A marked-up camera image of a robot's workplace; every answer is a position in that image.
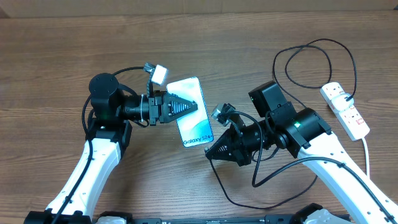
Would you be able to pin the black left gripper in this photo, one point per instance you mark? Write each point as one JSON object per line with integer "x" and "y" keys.
{"x": 161, "y": 105}

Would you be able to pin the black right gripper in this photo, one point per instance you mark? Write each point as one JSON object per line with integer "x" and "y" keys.
{"x": 236, "y": 152}

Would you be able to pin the Samsung Galaxy smartphone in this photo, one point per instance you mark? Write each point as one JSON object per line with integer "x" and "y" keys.
{"x": 194, "y": 127}

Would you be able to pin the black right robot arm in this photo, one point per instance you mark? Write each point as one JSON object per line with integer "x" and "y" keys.
{"x": 310, "y": 140}

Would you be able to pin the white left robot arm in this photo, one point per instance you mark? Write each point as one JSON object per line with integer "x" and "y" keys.
{"x": 108, "y": 130}

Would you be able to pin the white charger plug adapter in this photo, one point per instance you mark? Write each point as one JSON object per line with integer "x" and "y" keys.
{"x": 341, "y": 102}

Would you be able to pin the white power strip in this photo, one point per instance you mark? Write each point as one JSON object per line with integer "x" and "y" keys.
{"x": 350, "y": 119}

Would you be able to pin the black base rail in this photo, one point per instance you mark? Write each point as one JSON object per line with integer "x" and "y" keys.
{"x": 267, "y": 219}

